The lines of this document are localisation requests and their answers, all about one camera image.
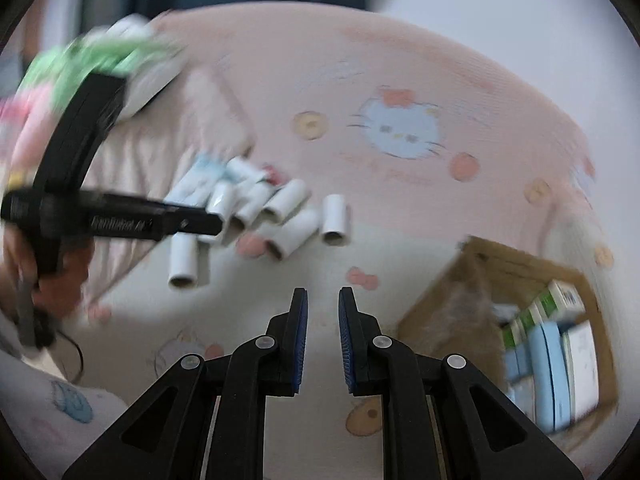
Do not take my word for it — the white spiral notebook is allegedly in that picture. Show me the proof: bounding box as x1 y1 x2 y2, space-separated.
562 321 600 422

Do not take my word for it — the person's left hand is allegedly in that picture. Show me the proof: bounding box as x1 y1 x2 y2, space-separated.
0 224 94 319

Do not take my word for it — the blue tissue pack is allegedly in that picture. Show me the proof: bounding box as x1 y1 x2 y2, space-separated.
164 155 226 207

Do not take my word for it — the white cardboard tube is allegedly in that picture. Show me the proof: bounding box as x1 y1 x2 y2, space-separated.
262 179 310 223
320 194 348 245
168 233 198 288
266 208 320 260
226 156 268 183
233 181 274 229

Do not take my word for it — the pink patterned pillow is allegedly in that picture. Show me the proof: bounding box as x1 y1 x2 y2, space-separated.
74 66 254 302

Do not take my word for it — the cardboard box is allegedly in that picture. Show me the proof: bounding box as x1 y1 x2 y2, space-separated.
395 234 620 454

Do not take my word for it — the red white small packet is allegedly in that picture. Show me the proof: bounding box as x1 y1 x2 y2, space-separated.
262 165 290 188

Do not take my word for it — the light blue book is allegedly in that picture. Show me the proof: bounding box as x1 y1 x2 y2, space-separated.
527 322 572 434

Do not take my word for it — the green white panda box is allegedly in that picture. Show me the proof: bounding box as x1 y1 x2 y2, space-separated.
502 280 586 350

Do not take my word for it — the green white cloth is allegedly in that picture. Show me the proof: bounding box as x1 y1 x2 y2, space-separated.
18 14 186 120

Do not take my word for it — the pink Hello Kitty mat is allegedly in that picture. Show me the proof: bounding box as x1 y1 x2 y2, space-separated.
72 3 592 479

